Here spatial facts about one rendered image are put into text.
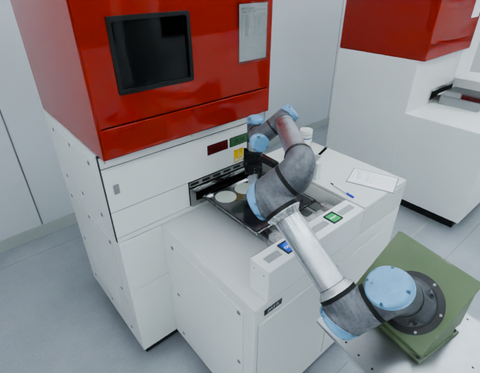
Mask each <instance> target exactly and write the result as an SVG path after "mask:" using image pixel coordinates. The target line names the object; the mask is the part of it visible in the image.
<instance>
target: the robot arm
mask: <svg viewBox="0 0 480 373"><path fill-rule="evenodd" d="M298 118H299V116H298V114H297V113H296V111H295V110H294V109H293V108H292V107H291V106H290V105H289V104H286V105H285V106H283V107H282V108H280V109H279V111H277V112H276V113H275V114H274V115H272V116H271V117H270V118H268V119H267V120H266V121H265V122H264V117H263V116H262V115H256V114H255V115H250V116H248V117H247V148H244V157H243V167H244V174H245V175H249V176H247V179H248V180H249V181H248V183H249V184H252V185H251V186H250V187H249V188H248V189H247V201H248V203H249V205H250V208H251V209H252V211H253V213H254V214H255V215H256V217H257V218H258V219H260V220H262V221H263V220H267V222H268V223H269V224H273V225H276V227H277V228H278V230H279V231H280V233H281V234H282V236H283V238H284V239H285V240H286V242H287V244H288V245H289V247H290V248H291V249H292V251H293V253H294V254H295V256H296V257H297V258H298V260H299V262H300V264H301V265H302V266H303V268H304V270H305V271H306V273H307V274H308V275H309V277H310V279H311V280H312V282H313V283H314V285H315V286H316V288H317V289H318V291H319V292H320V298H319V302H320V303H321V307H320V309H319V311H320V315H321V316H322V320H323V321H324V323H325V324H326V326H327V327H328V329H329V330H330V331H331V332H332V333H333V334H334V335H335V336H336V337H338V338H340V339H342V340H352V339H353V338H355V337H360V336H361V335H362V334H364V333H365V332H368V331H370V330H371V329H374V328H375V327H377V326H379V325H381V324H383V323H384V322H386V321H388V320H390V319H393V320H394V321H395V322H397V323H398V324H400V325H402V326H406V327H408V328H420V327H423V326H426V325H427V324H429V323H430V322H431V321H432V320H433V319H434V317H435V316H436V313H437V311H438V299H437V296H436V293H435V292H434V290H433V289H432V287H431V286H430V285H429V284H427V283H426V282H425V281H423V280H422V279H420V278H417V277H414V276H410V275H409V274H407V273H406V272H405V271H404V270H402V269H399V268H396V267H394V266H380V267H377V268H375V269H374V270H372V271H371V272H370V273H369V274H368V276H367V277H366V281H365V282H363V283H360V284H359V285H358V286H357V285H356V284H355V283H354V281H353V280H351V279H347V278H345V277H344V276H343V274H342V273H341V272H340V270H339V268H338V267H337V265H336V264H335V263H334V261H333V259H332V258H331V257H330V256H329V254H328V253H327V251H326V249H325V248H324V247H323V245H322V244H321V242H320V241H319V239H318V238H317V237H316V235H315V233H314V232H313V230H312V229H311V228H310V226H309V225H308V223H307V222H306V220H305V219H304V217H303V216H302V215H301V213H300V211H299V201H298V200H297V199H296V197H298V196H299V195H300V194H302V193H303V192H304V191H305V190H306V189H307V188H308V187H309V185H310V184H311V182H312V179H313V176H314V174H315V171H316V157H315V154H314V152H313V150H312V148H311V147H310V146H309V145H307V144H305V142H304V139H303V138H302V136H301V133H300V132H299V129H298V127H297V126H296V123H295V122H296V120H297V119H298ZM277 135H279V138H280V141H281V145H282V146H283V149H284V160H283V161H282V162H281V163H279V162H278V161H277V160H274V159H272V158H271V157H269V156H267V155H265V154H263V152H264V151H265V150H266V149H267V148H268V147H269V143H270V141H272V140H273V139H274V138H275V137H276V136H277ZM262 163H264V164H266V165H268V166H269V167H272V169H271V170H270V171H269V172H268V173H266V174H265V175H263V176H261V173H262Z"/></svg>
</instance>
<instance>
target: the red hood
mask: <svg viewBox="0 0 480 373"><path fill-rule="evenodd" d="M10 3H11V5H12V8H13V12H14V15H15V17H16V22H17V25H18V27H19V32H20V34H21V39H22V41H23V44H24V48H25V51H26V54H27V58H28V61H29V63H30V68H31V70H32V73H33V77H34V80H35V83H36V87H37V90H38V92H39V97H40V99H41V104H42V106H43V108H44V109H45V110H46V111H47V112H48V113H49V114H51V115H52V116H53V117H54V118H55V119H56V120H57V121H58V122H59V123H60V124H62V125H63V126H64V127H65V128H66V129H68V130H69V131H70V132H71V133H72V134H74V136H75V137H77V139H79V140H80V141H81V142H82V143H83V144H84V145H86V146H87V147H88V148H89V149H90V150H92V151H93V152H94V153H95V154H96V155H97V156H98V157H100V159H101V160H103V161H109V160H111V159H114V158H118V157H121V156H123V155H128V154H130V153H133V152H137V151H140V150H143V149H147V148H149V147H154V146H156V145H159V144H163V143H166V142H168V141H172V140H176V139H178V138H182V137H185V136H188V135H192V134H194V133H197V132H201V131H204V130H208V129H211V128H214V127H217V126H220V125H223V124H227V123H230V122H232V121H237V120H239V119H242V118H246V117H248V116H250V115H255V114H259V113H261V112H265V111H268V105H269V87H270V51H271V33H272V14H273V0H10Z"/></svg>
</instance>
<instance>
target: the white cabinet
mask: <svg viewBox="0 0 480 373"><path fill-rule="evenodd" d="M398 210H399V206H397V207H396V208H395V209H394V210H392V211H391V212H389V213H388V214H386V215H385V216H384V217H383V218H381V219H380V220H378V221H377V222H375V223H374V224H373V225H372V226H370V227H369V228H367V229H366V230H364V231H363V232H362V233H361V234H360V235H359V236H358V237H357V238H356V239H354V240H353V241H351V242H350V243H349V244H348V245H346V246H345V247H343V248H342V249H340V250H339V251H338V252H337V253H336V254H334V255H333V256H331V258H332V259H333V261H334V263H335V264H336V265H337V267H338V268H339V270H340V272H341V273H342V274H343V276H344V277H345V278H347V279H351V280H353V281H354V283H357V282H358V281H359V279H360V278H361V277H362V275H363V274H364V273H365V272H366V271H367V270H368V268H369V267H370V266H371V265H372V263H373V262H374V261H375V259H376V258H377V257H378V256H379V255H380V254H381V252H382V251H383V250H384V248H385V247H386V246H387V245H388V244H389V242H390V237H391V234H392V231H393V227H394V223H395V221H396V216H397V213H398ZM162 233H163V238H164V248H165V252H166V258H167V267H168V272H169V277H170V287H171V292H172V297H173V306H174V312H175V316H176V326H177V329H178V331H179V332H180V333H181V335H182V336H183V337H184V339H185V340H186V341H187V342H188V343H189V344H190V346H191V347H192V348H193V350H194V351H195V352H196V353H197V355H198V356H199V357H200V358H201V359H202V360H203V362H204V363H205V364H206V366H207V367H208V368H209V369H210V371H211V372H212V373H302V372H303V371H304V370H305V369H306V368H307V367H308V366H309V365H310V364H311V363H313V362H314V361H315V360H316V359H317V358H318V357H319V356H320V355H321V354H322V353H323V352H324V351H325V350H326V349H327V348H328V347H329V346H330V345H332V344H333V343H334V341H333V339H332V338H331V337H330V336H329V335H328V334H327V333H326V332H325V331H324V330H323V329H322V328H321V327H320V325H318V324H317V320H318V319H319V318H320V317H321V315H320V311H319V309H320V307H321V303H320V302H319V298H320V292H319V291H318V289H317V288H316V286H315V285H314V283H313V282H312V280H311V279H310V277H309V275H305V276H304V277H303V278H301V279H300V280H298V281H297V282H296V283H294V284H293V285H292V286H290V287H289V288H288V289H286V290H285V291H283V292H282V293H281V294H280V295H278V296H277V297H275V298H274V299H272V300H271V301H270V302H269V303H267V304H266V305H264V306H263V307H261V308H260V309H259V310H258V311H257V312H254V311H253V310H252V309H250V308H249V307H248V306H247V305H246V304H245V303H244V302H243V301H242V300H241V299H240V298H238V297H237V296H236V295H235V294H234V293H233V292H232V291H231V290H230V289H228V288H227V287H226V286H225V285H224V284H223V283H222V282H221V281H220V280H219V279H218V278H217V277H216V276H215V275H214V274H213V273H212V272H211V271H210V270H209V269H207V268H206V267H205V266H204V265H203V264H202V263H201V262H200V261H199V260H198V259H196V258H195V257H194V256H193V255H192V254H191V253H190V252H189V251H188V250H187V249H185V248H184V247H183V246H182V245H181V244H180V243H179V242H178V241H177V240H176V239H175V238H174V237H173V236H172V235H171V234H170V233H169V232H168V231H167V230H166V229H164V228H163V227H162Z"/></svg>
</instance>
